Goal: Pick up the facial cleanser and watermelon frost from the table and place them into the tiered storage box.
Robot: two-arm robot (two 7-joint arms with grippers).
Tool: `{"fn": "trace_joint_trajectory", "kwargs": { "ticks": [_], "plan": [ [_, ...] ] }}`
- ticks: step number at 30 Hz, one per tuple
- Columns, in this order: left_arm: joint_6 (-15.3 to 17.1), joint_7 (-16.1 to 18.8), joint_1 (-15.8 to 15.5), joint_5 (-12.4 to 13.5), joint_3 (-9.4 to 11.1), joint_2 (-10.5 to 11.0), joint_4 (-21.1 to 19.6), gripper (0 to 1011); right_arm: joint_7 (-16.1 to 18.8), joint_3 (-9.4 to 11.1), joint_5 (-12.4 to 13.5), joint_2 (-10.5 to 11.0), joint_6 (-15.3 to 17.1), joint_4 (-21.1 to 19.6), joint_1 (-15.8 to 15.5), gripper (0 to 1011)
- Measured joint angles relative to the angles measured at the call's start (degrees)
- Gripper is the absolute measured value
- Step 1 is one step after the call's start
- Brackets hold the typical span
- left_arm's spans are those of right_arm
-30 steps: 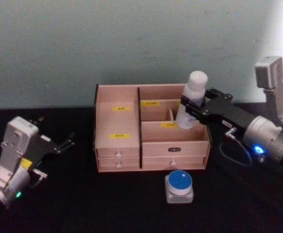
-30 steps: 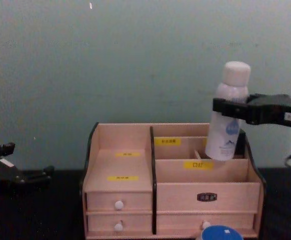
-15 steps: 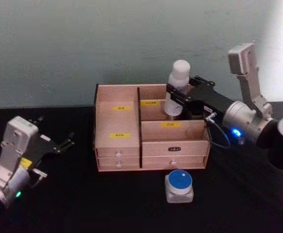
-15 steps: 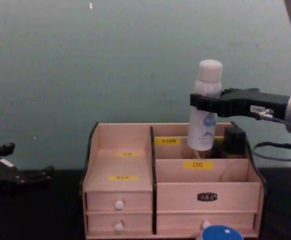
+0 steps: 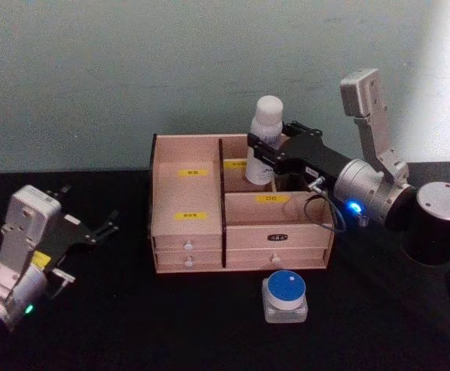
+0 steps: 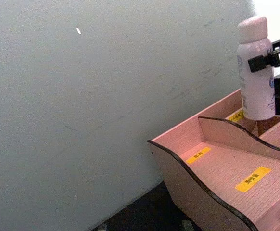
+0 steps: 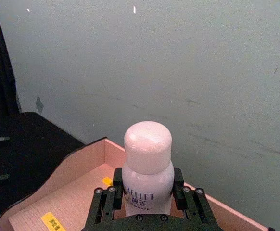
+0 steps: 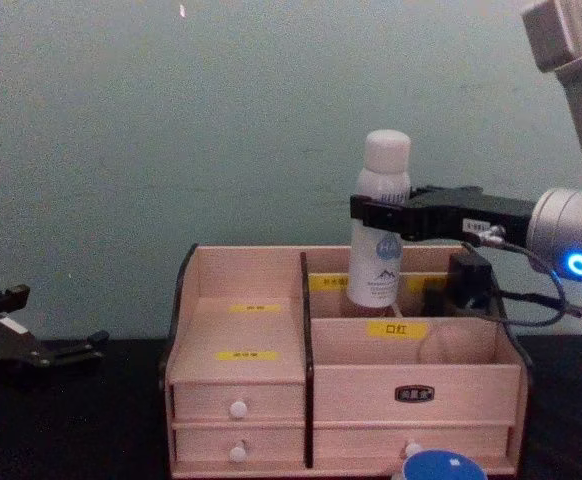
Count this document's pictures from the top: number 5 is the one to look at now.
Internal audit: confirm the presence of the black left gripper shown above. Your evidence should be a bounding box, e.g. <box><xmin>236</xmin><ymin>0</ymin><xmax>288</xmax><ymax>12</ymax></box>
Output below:
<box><xmin>35</xmin><ymin>185</ymin><xmax>121</xmax><ymax>272</ymax></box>

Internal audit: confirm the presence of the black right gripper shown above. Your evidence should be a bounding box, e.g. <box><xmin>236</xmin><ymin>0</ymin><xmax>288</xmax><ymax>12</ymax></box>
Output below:
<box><xmin>247</xmin><ymin>121</ymin><xmax>353</xmax><ymax>185</ymax></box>

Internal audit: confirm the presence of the white spray bottle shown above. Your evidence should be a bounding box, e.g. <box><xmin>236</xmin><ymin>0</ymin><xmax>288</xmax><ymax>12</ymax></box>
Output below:
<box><xmin>244</xmin><ymin>95</ymin><xmax>285</xmax><ymax>186</ymax></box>

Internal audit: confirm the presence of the small wooden drawer white knob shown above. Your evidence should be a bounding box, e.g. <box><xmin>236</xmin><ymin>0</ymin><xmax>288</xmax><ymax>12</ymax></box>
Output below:
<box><xmin>152</xmin><ymin>233</ymin><xmax>223</xmax><ymax>252</ymax></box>
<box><xmin>155</xmin><ymin>250</ymin><xmax>223</xmax><ymax>268</ymax></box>

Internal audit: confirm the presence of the wide wooden drawer black label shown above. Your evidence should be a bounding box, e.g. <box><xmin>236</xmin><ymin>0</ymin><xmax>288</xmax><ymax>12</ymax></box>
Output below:
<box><xmin>226</xmin><ymin>224</ymin><xmax>333</xmax><ymax>250</ymax></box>

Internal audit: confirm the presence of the wooden desktop organizer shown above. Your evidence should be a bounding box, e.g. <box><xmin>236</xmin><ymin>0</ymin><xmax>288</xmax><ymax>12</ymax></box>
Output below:
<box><xmin>148</xmin><ymin>133</ymin><xmax>336</xmax><ymax>276</ymax></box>

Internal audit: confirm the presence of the wide wooden drawer white knob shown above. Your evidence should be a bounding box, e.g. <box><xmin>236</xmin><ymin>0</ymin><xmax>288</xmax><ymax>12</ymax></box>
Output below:
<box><xmin>226</xmin><ymin>248</ymin><xmax>329</xmax><ymax>269</ymax></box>

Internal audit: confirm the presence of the black table cloth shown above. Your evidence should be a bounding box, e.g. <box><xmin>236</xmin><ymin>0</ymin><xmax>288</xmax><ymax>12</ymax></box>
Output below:
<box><xmin>0</xmin><ymin>161</ymin><xmax>450</xmax><ymax>371</ymax></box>

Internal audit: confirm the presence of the glass jar blue lid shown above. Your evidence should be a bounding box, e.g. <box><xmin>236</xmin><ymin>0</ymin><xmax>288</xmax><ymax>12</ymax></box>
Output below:
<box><xmin>261</xmin><ymin>269</ymin><xmax>310</xmax><ymax>325</ymax></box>

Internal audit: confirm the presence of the thin dark cable silver plug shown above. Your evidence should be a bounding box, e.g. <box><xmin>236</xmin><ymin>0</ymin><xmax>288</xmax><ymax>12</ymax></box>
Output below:
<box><xmin>302</xmin><ymin>175</ymin><xmax>367</xmax><ymax>234</ymax></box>
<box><xmin>49</xmin><ymin>267</ymin><xmax>77</xmax><ymax>299</ymax></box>

